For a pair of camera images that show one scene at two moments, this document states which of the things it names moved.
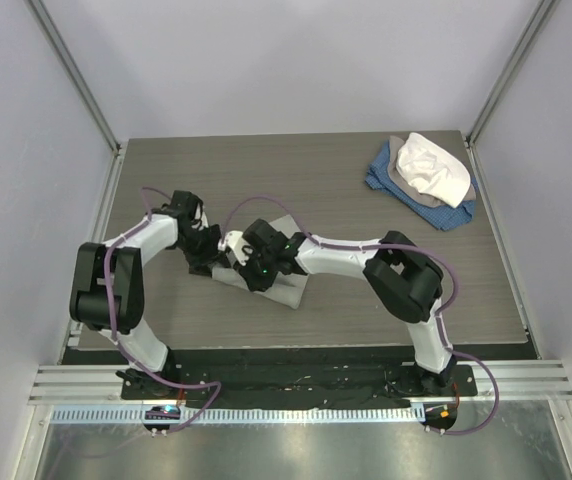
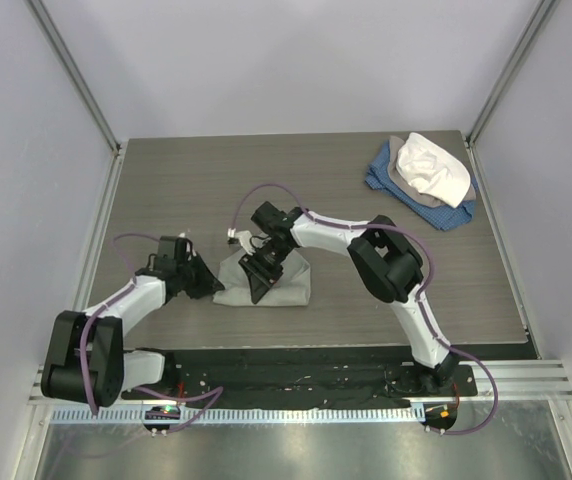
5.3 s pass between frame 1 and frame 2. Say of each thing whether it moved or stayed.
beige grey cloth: stayed
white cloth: stayed
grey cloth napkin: moved
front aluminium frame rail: stayed
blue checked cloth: stayed
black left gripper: moved
